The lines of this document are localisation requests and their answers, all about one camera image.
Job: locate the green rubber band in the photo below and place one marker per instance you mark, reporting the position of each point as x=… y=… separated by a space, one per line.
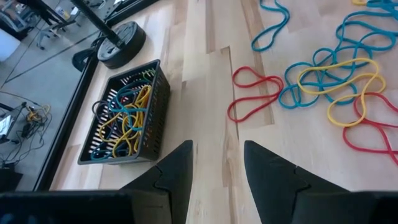
x=149 y=73

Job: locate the black slotted plastic bin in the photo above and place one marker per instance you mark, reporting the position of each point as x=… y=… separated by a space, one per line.
x=164 y=84

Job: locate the black aluminium table frame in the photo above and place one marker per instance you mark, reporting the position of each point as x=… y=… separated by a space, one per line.
x=68 y=124

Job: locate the dark purple rubber band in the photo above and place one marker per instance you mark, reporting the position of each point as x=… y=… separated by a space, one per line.
x=94 y=109

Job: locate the black desk lamp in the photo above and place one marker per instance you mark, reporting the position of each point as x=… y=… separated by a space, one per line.
x=124 y=46

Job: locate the yellow rubber band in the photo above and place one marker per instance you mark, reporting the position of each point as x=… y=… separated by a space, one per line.
x=381 y=79
x=140 y=112

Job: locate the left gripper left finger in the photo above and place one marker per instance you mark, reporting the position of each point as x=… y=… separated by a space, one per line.
x=180 y=174

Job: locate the red rubber band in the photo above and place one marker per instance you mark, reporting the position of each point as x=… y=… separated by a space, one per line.
x=346 y=140
x=281 y=85

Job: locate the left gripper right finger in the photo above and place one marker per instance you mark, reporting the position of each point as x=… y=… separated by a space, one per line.
x=270 y=180

